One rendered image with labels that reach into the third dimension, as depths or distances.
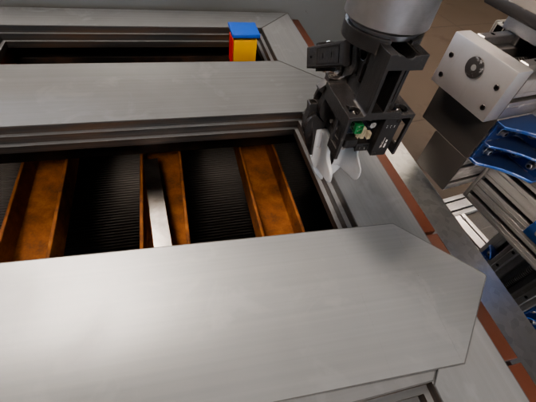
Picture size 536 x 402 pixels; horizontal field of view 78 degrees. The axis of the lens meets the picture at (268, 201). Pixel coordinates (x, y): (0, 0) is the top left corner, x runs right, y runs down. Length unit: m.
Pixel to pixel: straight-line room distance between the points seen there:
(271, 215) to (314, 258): 0.26
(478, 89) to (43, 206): 0.79
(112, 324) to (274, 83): 0.50
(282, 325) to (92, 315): 0.19
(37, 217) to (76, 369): 0.40
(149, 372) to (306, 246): 0.22
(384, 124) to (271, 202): 0.38
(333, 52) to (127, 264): 0.32
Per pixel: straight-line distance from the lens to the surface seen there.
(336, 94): 0.35
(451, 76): 0.70
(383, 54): 0.31
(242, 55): 0.81
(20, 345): 0.41
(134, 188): 0.90
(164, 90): 0.65
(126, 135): 0.60
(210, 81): 0.68
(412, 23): 0.32
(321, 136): 0.41
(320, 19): 1.08
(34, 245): 0.69
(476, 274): 0.50
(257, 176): 0.73
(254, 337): 0.37
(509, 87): 0.64
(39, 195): 0.77
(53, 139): 0.63
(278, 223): 0.65
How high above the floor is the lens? 1.20
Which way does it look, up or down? 50 degrees down
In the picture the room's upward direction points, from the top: 10 degrees clockwise
